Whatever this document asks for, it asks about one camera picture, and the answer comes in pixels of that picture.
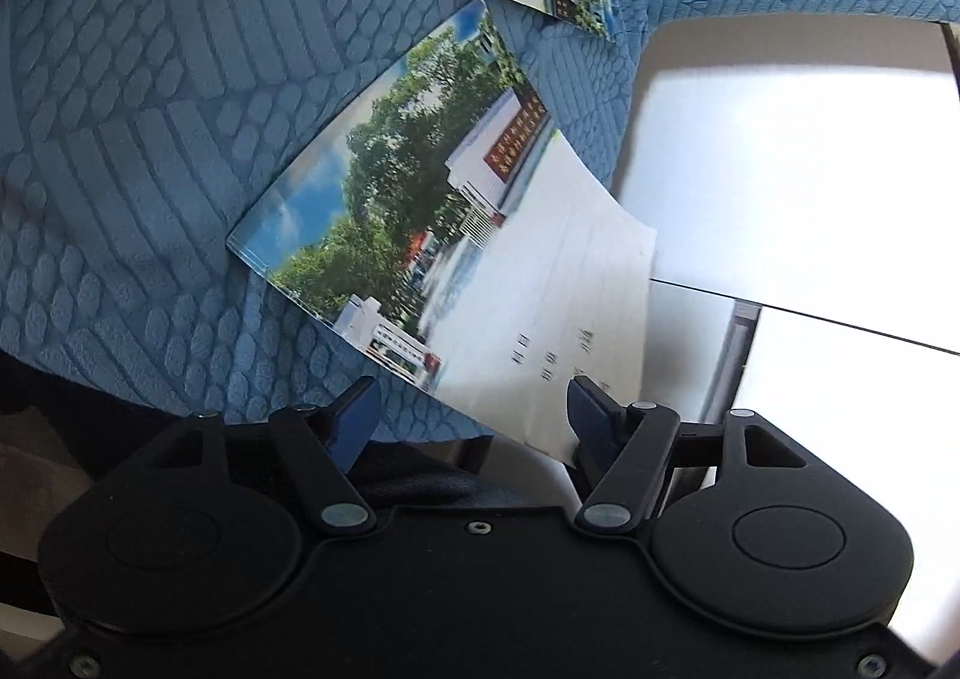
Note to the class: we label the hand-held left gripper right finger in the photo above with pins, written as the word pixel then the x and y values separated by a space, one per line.
pixel 592 424

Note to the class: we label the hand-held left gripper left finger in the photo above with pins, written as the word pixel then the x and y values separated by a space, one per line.
pixel 352 424

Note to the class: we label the white side table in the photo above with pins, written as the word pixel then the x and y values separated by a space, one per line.
pixel 787 161

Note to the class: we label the blue quilted sofa cover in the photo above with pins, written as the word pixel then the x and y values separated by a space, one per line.
pixel 150 124

